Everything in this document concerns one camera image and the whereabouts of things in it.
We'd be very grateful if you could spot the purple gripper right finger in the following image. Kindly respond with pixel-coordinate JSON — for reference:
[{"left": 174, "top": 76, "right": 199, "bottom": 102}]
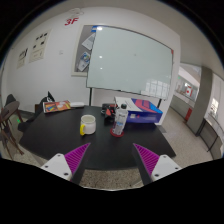
[{"left": 133, "top": 143, "right": 181, "bottom": 182}]

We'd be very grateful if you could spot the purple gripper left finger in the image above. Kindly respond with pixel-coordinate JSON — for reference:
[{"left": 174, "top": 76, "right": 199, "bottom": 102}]
[{"left": 41, "top": 143, "right": 90, "bottom": 181}]

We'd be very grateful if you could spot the clear plastic water bottle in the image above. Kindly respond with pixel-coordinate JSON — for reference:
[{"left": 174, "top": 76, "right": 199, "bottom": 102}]
[{"left": 113, "top": 104, "right": 128, "bottom": 135}]

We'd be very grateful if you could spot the black rectangular table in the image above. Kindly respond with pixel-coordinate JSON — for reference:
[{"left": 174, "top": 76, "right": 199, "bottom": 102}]
[{"left": 19, "top": 106, "right": 176, "bottom": 171}]

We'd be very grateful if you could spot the red round coaster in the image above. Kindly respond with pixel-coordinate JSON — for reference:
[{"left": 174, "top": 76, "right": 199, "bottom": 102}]
[{"left": 110, "top": 128, "right": 124, "bottom": 138}]

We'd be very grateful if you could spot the blue white cardboard box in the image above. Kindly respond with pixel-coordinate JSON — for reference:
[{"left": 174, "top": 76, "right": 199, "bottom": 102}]
[{"left": 114, "top": 97, "right": 163, "bottom": 123}]

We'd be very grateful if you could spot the white flat object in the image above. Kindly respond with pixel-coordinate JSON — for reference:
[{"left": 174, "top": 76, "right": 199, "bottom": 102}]
[{"left": 70, "top": 102, "right": 85, "bottom": 108}]

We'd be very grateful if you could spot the colourful book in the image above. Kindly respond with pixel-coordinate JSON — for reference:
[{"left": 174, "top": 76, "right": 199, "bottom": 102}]
[{"left": 43, "top": 101, "right": 71, "bottom": 113}]

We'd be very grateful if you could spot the dark chair at table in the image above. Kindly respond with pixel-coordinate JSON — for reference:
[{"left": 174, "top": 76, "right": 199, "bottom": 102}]
[{"left": 18, "top": 92, "right": 55, "bottom": 132}]

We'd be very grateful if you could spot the round brown wooden table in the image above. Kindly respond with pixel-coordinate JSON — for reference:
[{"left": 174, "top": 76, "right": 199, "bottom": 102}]
[{"left": 0, "top": 101, "right": 23, "bottom": 155}]

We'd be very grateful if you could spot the green chair behind round table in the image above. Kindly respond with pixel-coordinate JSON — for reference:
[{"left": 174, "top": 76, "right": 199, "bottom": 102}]
[{"left": 6, "top": 94, "right": 15, "bottom": 105}]

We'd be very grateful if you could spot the large whiteboard on stand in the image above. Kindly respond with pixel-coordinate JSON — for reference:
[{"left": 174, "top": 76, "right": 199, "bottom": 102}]
[{"left": 87, "top": 26, "right": 173, "bottom": 100}]

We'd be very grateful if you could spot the grey notice board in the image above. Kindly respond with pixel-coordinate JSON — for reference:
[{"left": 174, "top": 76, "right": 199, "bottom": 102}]
[{"left": 72, "top": 25, "right": 96, "bottom": 76}]

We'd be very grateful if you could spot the white mug yellow handle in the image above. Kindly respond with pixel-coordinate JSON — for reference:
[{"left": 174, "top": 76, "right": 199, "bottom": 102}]
[{"left": 80, "top": 115, "right": 96, "bottom": 136}]

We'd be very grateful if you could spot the small white wall poster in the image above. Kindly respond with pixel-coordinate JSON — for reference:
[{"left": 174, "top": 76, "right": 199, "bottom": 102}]
[{"left": 17, "top": 48, "right": 28, "bottom": 69}]

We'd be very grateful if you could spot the large white wall poster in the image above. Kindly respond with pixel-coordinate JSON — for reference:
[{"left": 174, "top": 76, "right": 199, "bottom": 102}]
[{"left": 29, "top": 30, "right": 51, "bottom": 62}]

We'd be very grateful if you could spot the red 3F wall sign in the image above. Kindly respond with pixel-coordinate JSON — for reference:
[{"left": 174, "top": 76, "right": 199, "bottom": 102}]
[{"left": 64, "top": 17, "right": 79, "bottom": 26}]

